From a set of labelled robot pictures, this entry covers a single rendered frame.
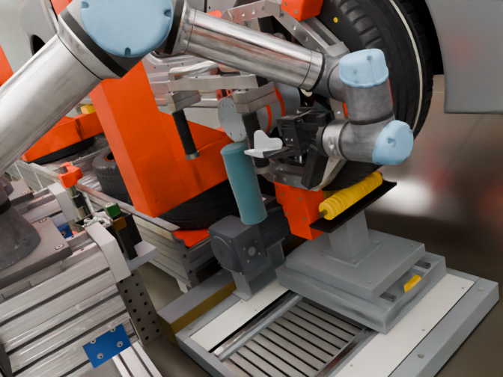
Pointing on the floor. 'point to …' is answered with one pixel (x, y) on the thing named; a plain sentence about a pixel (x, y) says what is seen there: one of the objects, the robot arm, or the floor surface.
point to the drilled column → (140, 307)
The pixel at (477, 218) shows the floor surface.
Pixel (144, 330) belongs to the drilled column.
